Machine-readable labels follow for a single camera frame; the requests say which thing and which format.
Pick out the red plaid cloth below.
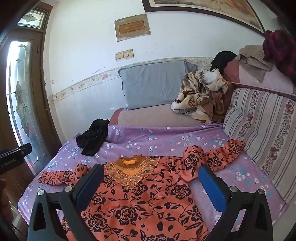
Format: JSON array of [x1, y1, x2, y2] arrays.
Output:
[[262, 30, 296, 81]]

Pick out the stained glass transom window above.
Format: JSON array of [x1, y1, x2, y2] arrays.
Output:
[[17, 7, 49, 29]]

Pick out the beige daybed mattress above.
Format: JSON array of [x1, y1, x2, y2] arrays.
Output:
[[109, 102, 223, 128]]

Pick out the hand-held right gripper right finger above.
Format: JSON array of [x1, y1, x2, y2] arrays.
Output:
[[198, 165, 274, 241]]

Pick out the beige towel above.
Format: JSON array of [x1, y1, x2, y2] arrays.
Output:
[[238, 45, 274, 82]]

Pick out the orange black floral dress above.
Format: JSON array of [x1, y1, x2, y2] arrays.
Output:
[[38, 140, 245, 241]]

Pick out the wooden stained glass door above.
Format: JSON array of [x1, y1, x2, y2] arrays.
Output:
[[0, 28, 61, 232]]

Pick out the black cloth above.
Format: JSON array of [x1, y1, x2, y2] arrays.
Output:
[[76, 119, 110, 156]]

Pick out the purple floral bedsheet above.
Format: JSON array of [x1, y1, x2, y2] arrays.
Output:
[[17, 123, 289, 241]]

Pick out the brown cream floral blanket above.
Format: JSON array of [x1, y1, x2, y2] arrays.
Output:
[[171, 68, 232, 124]]

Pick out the large framed painting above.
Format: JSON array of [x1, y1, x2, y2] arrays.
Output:
[[142, 0, 266, 35]]

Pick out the striped floral cushion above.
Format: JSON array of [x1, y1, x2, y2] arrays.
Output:
[[222, 88, 296, 204]]

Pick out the grey pillow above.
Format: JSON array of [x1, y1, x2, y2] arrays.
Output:
[[118, 60, 199, 110]]

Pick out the beige light switch panel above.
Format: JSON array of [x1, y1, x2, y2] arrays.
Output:
[[115, 49, 134, 61]]

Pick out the black garment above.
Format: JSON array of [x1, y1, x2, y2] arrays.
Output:
[[210, 51, 237, 73]]

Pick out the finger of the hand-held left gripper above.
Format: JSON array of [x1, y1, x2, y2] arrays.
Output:
[[14, 143, 32, 156]]

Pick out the mauve sofa backrest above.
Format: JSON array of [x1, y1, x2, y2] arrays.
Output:
[[222, 59, 296, 96]]

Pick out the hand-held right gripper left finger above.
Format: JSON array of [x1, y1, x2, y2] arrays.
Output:
[[28, 163, 104, 241]]

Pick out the small framed picture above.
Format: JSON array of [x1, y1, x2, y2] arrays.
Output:
[[114, 13, 151, 42]]

